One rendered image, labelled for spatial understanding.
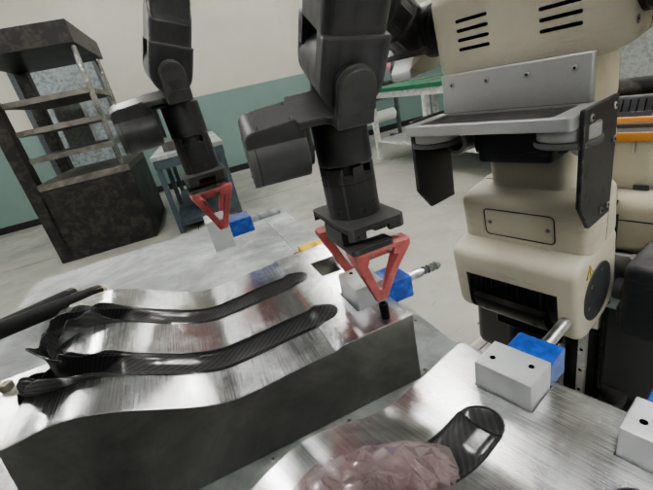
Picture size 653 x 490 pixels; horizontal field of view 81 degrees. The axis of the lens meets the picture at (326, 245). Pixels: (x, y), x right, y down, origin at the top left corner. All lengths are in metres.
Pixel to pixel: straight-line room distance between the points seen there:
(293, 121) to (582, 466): 0.35
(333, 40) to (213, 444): 0.37
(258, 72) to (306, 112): 6.66
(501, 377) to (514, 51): 0.47
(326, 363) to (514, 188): 0.48
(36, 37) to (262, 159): 4.13
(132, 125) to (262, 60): 6.45
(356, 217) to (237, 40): 6.68
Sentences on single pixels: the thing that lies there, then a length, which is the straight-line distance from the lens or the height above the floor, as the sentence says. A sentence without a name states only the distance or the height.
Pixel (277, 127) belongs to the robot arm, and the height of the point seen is 1.11.
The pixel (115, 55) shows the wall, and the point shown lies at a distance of 7.01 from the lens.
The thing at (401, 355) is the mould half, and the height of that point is 0.84.
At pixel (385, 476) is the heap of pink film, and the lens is 0.28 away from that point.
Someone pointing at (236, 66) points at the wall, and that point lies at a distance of 6.98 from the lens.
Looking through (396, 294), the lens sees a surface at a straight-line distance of 0.47.
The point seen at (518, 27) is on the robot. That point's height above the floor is 1.15.
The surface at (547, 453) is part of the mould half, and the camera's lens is 0.36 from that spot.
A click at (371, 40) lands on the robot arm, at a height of 1.16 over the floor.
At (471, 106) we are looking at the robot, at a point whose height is 1.05.
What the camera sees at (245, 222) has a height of 0.94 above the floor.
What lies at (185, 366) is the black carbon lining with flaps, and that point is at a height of 0.89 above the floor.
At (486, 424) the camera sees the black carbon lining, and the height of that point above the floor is 0.85.
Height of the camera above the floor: 1.14
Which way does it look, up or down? 23 degrees down
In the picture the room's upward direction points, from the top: 13 degrees counter-clockwise
